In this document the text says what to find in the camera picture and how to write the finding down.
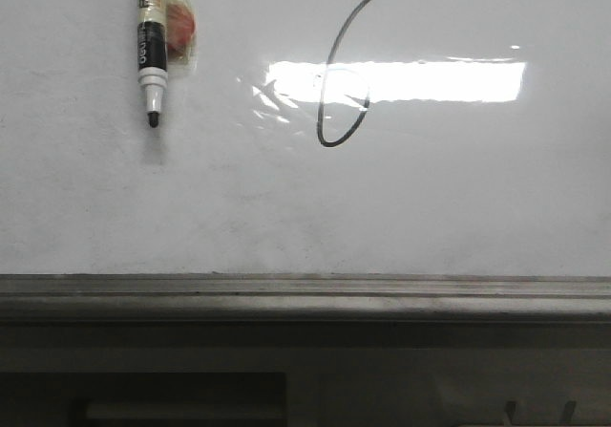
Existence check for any black white whiteboard marker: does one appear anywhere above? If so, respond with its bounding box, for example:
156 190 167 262
137 0 196 128

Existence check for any white whiteboard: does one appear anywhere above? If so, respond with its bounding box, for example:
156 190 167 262
1 0 610 276

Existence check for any aluminium whiteboard ledge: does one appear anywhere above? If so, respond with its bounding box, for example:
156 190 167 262
1 273 610 323

